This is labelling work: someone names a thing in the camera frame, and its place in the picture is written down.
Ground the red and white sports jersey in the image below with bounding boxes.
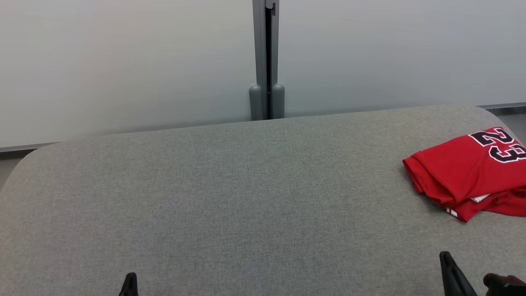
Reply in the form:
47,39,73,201
402,126,526,223

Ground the grey partition panel post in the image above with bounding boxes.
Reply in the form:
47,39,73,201
248,0,270,121
265,0,286,120

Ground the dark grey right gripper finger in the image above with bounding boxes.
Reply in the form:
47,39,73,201
438,251,478,296

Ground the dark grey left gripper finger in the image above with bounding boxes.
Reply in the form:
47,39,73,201
118,272,139,296

